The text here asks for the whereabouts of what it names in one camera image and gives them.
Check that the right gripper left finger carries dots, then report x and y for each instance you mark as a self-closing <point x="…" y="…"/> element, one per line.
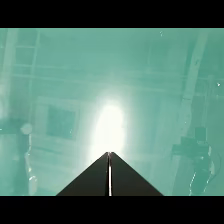
<point x="91" y="181"/>

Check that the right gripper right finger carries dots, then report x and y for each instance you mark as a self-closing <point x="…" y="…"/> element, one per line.
<point x="128" y="181"/>

